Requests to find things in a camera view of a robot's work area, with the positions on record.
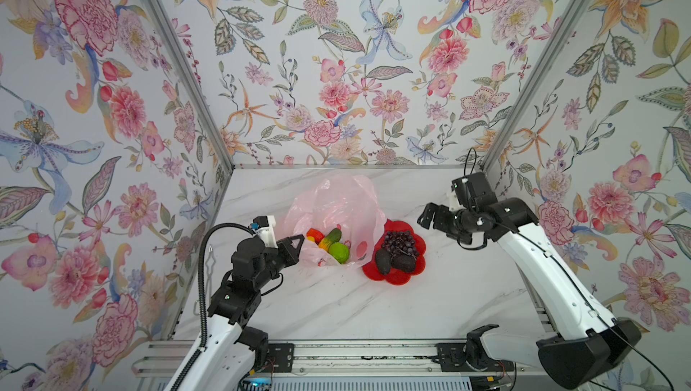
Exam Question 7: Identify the red flower-shaped plate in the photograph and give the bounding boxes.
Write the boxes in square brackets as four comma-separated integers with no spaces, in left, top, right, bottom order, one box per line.
[363,219,426,286]

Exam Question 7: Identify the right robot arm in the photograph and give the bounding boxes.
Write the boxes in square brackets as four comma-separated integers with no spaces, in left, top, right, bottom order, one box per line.
[417,173,642,390]

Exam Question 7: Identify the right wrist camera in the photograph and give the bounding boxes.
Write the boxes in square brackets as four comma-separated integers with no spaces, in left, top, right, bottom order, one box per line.
[452,173,498,211]

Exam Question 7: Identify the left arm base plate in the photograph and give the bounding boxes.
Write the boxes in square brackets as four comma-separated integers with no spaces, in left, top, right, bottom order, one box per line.
[248,342,295,374]

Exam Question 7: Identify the dark purple grapes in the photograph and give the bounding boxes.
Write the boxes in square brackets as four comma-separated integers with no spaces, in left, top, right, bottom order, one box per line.
[381,231,419,259]

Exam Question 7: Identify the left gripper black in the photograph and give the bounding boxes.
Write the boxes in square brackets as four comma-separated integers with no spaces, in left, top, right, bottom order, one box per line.
[252,235,307,291]

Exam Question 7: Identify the black corrugated cable conduit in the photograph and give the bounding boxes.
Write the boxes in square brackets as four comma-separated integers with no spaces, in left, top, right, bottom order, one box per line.
[169,222,256,391]

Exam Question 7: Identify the red chili pepper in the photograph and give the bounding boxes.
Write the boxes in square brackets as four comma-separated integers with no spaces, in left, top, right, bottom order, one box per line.
[306,228,325,245]

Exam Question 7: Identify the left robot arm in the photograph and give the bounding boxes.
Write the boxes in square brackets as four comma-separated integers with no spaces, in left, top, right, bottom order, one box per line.
[167,235,305,390]

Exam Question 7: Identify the pink plastic bag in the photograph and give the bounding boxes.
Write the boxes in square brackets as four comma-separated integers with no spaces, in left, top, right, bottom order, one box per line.
[275,175,387,268]

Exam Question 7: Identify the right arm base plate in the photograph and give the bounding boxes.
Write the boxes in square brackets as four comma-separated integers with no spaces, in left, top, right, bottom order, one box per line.
[432,342,516,374]

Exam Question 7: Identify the green lime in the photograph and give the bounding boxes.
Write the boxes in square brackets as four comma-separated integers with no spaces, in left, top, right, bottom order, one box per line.
[329,243,350,264]

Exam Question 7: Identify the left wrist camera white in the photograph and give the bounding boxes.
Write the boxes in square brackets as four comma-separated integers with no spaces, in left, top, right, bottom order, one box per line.
[251,216,277,248]

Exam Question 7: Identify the green yellow mango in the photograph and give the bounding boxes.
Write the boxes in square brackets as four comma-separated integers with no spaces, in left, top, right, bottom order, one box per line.
[318,227,342,252]

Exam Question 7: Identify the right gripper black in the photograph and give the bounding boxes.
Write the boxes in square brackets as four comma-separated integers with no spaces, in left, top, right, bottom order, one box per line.
[416,206,477,247]

